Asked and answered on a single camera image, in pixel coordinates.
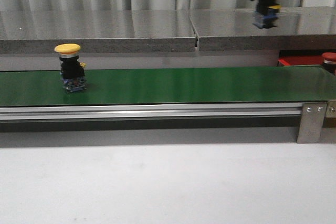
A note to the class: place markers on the steel end bracket plate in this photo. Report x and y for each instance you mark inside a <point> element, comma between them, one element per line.
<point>331,109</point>

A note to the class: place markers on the green conveyor belt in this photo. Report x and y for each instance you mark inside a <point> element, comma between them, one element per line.
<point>180,85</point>

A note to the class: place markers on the central red mushroom button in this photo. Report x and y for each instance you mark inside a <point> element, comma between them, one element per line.
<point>266,14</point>

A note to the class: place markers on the aluminium conveyor side rail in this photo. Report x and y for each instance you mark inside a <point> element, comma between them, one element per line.
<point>148,111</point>

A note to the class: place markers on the steel conveyor support bracket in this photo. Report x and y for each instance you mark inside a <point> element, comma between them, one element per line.
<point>311,123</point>

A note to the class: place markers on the red plastic tray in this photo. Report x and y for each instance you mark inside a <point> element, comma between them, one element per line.
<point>301,61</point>

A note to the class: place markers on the right grey stone shelf slab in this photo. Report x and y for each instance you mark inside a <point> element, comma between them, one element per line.
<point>297,28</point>

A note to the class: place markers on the grey stone shelf slab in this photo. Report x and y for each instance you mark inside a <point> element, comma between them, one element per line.
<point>297,28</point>
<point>98,31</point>

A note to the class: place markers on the red mushroom push button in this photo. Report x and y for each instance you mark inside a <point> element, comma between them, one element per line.
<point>329,62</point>

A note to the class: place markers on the left grey stone shelf slab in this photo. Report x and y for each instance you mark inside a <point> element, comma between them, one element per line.
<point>98,31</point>

